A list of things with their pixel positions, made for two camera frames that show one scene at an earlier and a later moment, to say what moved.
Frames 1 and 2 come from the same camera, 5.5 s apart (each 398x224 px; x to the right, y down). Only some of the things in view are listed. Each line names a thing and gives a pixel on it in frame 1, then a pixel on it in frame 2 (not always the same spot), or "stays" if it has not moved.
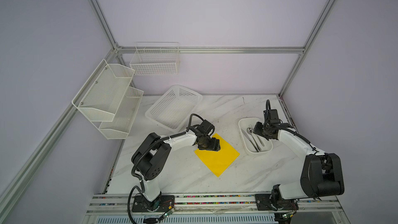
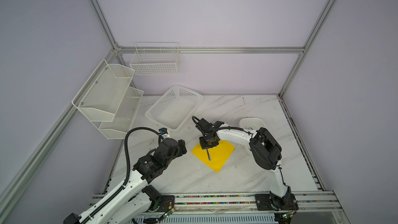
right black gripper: [256, 129] -> [204, 147]
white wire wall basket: [155, 58] stays
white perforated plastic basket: [174, 108] stays
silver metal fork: [251, 126] -> [209, 155]
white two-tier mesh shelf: [108, 100] stays
